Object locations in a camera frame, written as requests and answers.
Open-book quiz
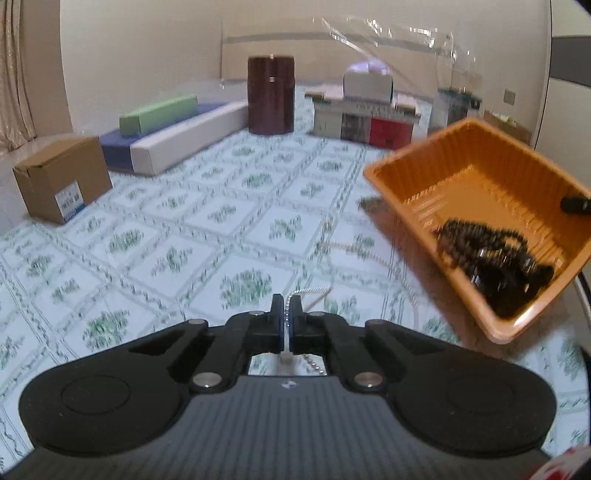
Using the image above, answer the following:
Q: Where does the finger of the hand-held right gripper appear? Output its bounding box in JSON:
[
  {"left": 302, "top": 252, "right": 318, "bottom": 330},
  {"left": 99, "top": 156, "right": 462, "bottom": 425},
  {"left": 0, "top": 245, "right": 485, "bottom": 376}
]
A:
[{"left": 560, "top": 196, "right": 591, "bottom": 216}]

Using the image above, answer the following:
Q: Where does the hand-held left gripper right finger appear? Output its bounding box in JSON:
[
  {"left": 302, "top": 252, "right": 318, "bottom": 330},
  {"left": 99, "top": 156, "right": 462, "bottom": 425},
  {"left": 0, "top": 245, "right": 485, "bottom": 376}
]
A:
[{"left": 293, "top": 298, "right": 459, "bottom": 394}]

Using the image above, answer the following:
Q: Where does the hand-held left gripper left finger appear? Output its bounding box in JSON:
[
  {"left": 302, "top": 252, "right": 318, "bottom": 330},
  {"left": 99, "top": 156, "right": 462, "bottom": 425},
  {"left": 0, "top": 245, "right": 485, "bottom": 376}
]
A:
[{"left": 131, "top": 294, "right": 285, "bottom": 394}]

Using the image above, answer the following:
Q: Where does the silver ball chain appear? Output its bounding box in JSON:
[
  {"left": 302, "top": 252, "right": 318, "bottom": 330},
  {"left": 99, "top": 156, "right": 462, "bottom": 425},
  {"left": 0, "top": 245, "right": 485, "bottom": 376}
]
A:
[{"left": 277, "top": 286, "right": 334, "bottom": 377}]

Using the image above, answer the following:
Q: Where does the orange plastic tray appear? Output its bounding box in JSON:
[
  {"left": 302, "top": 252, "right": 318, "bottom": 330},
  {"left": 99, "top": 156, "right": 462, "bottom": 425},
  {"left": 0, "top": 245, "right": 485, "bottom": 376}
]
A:
[{"left": 363, "top": 117, "right": 591, "bottom": 345}]

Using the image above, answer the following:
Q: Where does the black bead necklace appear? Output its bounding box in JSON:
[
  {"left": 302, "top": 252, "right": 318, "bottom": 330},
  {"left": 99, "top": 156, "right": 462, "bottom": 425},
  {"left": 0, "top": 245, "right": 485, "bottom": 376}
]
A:
[{"left": 434, "top": 218, "right": 529, "bottom": 271}]

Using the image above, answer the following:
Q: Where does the shallow cardboard tray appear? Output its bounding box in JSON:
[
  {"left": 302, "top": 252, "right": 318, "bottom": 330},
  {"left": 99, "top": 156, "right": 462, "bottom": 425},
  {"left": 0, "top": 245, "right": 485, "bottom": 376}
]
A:
[{"left": 482, "top": 111, "right": 533, "bottom": 145}]

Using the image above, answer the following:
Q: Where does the wardrobe with dark panel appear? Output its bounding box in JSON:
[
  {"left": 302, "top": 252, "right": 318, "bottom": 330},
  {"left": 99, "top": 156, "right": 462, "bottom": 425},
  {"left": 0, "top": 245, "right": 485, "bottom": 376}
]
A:
[{"left": 531, "top": 0, "right": 591, "bottom": 155}]

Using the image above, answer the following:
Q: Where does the small dark box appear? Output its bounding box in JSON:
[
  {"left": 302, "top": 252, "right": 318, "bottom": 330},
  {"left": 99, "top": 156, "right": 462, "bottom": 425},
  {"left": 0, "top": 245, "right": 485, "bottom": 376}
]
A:
[{"left": 431, "top": 88, "right": 484, "bottom": 136}]

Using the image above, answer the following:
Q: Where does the flat pink-topped book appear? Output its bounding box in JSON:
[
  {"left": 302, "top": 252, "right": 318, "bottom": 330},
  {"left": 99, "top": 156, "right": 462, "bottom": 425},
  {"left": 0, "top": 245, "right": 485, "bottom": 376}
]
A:
[{"left": 305, "top": 89, "right": 422, "bottom": 123}]

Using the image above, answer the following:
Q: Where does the long white box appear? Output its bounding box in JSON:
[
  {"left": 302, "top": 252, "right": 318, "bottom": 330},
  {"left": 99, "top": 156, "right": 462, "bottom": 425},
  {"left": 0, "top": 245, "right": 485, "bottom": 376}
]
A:
[{"left": 130, "top": 102, "right": 250, "bottom": 177}]

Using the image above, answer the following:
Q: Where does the clear plastic wrap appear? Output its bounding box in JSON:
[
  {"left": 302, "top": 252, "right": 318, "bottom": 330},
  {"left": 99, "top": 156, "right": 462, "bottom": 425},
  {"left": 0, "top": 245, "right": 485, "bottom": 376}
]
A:
[{"left": 219, "top": 14, "right": 486, "bottom": 139}]

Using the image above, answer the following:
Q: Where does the maroon cylindrical canister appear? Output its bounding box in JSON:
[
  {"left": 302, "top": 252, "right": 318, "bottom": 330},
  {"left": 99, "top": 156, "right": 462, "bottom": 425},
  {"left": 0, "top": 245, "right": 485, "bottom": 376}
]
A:
[{"left": 247, "top": 54, "right": 295, "bottom": 136}]

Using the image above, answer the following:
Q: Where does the long blue box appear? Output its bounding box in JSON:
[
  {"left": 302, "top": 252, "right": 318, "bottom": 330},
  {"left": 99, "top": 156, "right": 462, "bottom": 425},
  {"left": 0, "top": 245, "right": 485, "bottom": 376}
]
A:
[{"left": 99, "top": 102, "right": 232, "bottom": 174}]

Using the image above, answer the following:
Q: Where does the purple white tissue pack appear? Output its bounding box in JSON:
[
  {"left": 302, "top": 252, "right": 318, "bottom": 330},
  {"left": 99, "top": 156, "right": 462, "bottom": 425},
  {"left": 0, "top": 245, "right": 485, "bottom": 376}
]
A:
[{"left": 342, "top": 62, "right": 394, "bottom": 104}]

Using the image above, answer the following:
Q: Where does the long green box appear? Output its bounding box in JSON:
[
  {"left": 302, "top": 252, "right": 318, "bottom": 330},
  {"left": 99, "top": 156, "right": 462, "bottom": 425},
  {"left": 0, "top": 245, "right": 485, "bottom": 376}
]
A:
[{"left": 119, "top": 95, "right": 198, "bottom": 138}]

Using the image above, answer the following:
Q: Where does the red white cloth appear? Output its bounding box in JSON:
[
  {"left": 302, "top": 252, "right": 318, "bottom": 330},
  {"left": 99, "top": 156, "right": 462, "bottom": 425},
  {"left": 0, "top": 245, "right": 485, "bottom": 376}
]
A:
[{"left": 531, "top": 445, "right": 591, "bottom": 480}]

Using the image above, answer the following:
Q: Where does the brown cardboard box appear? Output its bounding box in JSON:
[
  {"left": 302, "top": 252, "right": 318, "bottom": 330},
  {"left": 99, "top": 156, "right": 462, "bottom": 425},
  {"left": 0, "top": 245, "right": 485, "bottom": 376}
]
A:
[{"left": 13, "top": 136, "right": 114, "bottom": 225}]

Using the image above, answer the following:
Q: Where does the clear plastic bag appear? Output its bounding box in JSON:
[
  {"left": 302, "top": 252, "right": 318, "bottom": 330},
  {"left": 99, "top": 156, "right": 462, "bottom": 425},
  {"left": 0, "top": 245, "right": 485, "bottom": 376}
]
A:
[{"left": 221, "top": 21, "right": 462, "bottom": 93}]

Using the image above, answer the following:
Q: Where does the pink curtain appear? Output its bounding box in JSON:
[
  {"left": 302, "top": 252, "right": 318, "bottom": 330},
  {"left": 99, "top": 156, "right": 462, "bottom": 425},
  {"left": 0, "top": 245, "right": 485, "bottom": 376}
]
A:
[{"left": 0, "top": 0, "right": 71, "bottom": 154}]

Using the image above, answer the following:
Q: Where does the white pearl necklace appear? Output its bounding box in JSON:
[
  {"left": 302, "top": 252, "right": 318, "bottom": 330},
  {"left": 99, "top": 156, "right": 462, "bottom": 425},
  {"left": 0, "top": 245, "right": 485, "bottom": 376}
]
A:
[{"left": 318, "top": 220, "right": 422, "bottom": 334}]

